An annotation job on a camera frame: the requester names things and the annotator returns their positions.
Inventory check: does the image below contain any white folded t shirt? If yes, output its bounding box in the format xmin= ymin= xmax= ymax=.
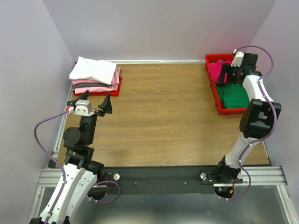
xmin=69 ymin=56 xmax=117 ymax=84

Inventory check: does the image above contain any pink folded t shirt lower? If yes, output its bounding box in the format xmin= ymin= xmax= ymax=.
xmin=73 ymin=84 xmax=119 ymax=94

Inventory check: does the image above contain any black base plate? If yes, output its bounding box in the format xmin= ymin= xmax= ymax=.
xmin=105 ymin=166 xmax=242 ymax=195

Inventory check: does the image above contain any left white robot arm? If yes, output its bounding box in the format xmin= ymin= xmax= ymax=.
xmin=30 ymin=91 xmax=113 ymax=224

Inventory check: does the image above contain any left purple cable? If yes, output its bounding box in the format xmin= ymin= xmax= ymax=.
xmin=34 ymin=106 xmax=121 ymax=224

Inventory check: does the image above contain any grey folded t shirt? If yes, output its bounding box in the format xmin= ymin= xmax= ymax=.
xmin=72 ymin=83 xmax=112 ymax=89

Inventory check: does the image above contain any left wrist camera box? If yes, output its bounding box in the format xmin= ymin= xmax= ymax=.
xmin=73 ymin=100 xmax=92 ymax=117

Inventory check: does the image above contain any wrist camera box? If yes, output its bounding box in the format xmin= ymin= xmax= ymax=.
xmin=230 ymin=51 xmax=244 ymax=67
xmin=73 ymin=100 xmax=92 ymax=117

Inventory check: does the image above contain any red folded t shirt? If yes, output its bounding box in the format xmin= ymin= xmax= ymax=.
xmin=72 ymin=76 xmax=123 ymax=97

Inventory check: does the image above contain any magenta t shirt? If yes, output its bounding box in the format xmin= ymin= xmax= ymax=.
xmin=208 ymin=60 xmax=227 ymax=84

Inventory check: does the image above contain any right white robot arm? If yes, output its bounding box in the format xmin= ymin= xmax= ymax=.
xmin=214 ymin=50 xmax=282 ymax=183

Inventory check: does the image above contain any aluminium frame rail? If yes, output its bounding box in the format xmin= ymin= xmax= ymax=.
xmin=37 ymin=167 xmax=288 ymax=188

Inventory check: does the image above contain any red plastic bin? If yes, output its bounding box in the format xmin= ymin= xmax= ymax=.
xmin=205 ymin=53 xmax=246 ymax=115

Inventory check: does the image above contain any green t shirt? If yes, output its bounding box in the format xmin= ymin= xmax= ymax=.
xmin=215 ymin=84 xmax=249 ymax=109

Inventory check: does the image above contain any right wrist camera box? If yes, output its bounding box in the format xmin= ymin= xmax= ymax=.
xmin=230 ymin=51 xmax=244 ymax=67

